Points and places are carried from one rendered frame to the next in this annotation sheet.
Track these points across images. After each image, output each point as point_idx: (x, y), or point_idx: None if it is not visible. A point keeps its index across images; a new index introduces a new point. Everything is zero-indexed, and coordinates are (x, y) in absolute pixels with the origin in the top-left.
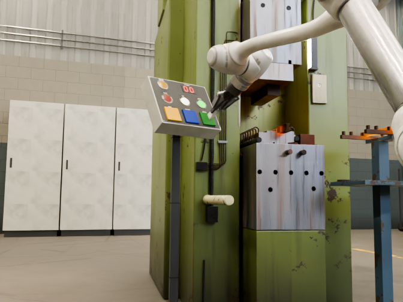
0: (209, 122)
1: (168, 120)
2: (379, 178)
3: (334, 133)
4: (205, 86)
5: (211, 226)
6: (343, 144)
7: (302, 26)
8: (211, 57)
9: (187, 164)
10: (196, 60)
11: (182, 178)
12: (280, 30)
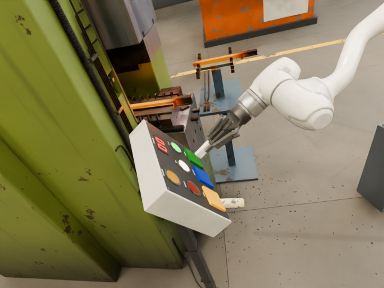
0: (198, 160)
1: (225, 211)
2: (224, 95)
3: (163, 69)
4: (99, 107)
5: None
6: (167, 74)
7: (367, 36)
8: (326, 122)
9: (95, 195)
10: (69, 76)
11: (73, 206)
12: (357, 48)
